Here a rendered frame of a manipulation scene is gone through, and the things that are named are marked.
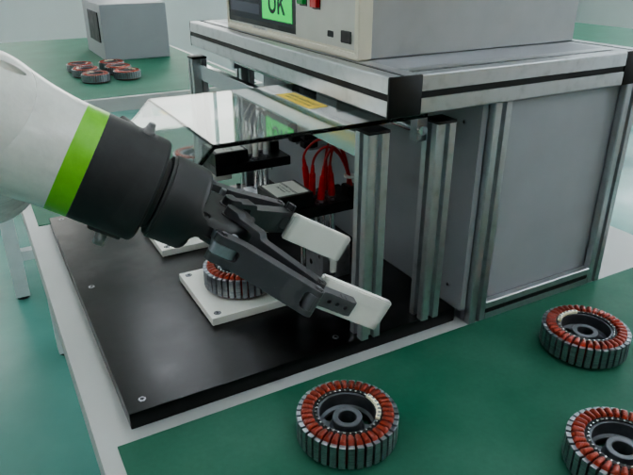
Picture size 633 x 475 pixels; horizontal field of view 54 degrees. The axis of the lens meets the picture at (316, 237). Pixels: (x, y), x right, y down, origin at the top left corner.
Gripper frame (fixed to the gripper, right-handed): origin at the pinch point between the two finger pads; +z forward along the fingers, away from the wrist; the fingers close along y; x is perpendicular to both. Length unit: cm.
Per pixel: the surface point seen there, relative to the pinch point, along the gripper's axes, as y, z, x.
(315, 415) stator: -0.1, 5.1, -16.5
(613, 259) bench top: -32, 60, 10
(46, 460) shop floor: -86, -4, -112
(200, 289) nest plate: -30.7, -4.3, -22.1
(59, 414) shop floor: -104, -4, -112
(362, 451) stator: 5.6, 8.6, -15.2
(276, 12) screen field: -47, -10, 18
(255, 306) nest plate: -24.1, 2.2, -18.4
